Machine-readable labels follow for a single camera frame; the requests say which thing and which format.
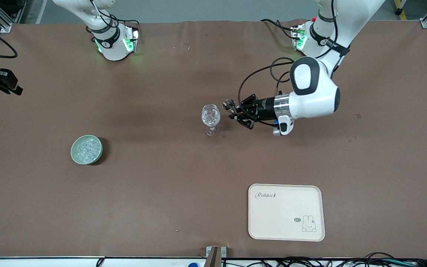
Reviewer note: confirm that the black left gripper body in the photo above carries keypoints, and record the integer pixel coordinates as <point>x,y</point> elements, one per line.
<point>264,109</point>

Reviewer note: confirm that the silver metal jigger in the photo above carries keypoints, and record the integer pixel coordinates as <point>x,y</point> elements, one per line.
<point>229,104</point>

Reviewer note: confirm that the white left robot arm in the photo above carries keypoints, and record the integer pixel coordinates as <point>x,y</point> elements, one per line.
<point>313,92</point>

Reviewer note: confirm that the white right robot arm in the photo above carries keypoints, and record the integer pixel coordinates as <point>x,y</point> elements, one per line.
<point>111,48</point>

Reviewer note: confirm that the clear wine glass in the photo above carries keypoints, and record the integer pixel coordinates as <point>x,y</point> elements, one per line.
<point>211,115</point>

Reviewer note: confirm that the clear ice cube pile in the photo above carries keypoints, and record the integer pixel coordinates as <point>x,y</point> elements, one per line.
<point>86,149</point>

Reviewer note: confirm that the green ceramic bowl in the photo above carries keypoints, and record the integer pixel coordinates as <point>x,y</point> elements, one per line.
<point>72,151</point>

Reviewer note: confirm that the cream rabbit print tray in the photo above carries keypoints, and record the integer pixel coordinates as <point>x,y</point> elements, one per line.
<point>284,211</point>

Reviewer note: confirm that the brown table mat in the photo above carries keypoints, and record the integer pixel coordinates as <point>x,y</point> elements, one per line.
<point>161,193</point>

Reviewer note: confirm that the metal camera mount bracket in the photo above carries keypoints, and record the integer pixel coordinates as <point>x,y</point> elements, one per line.
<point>213,256</point>

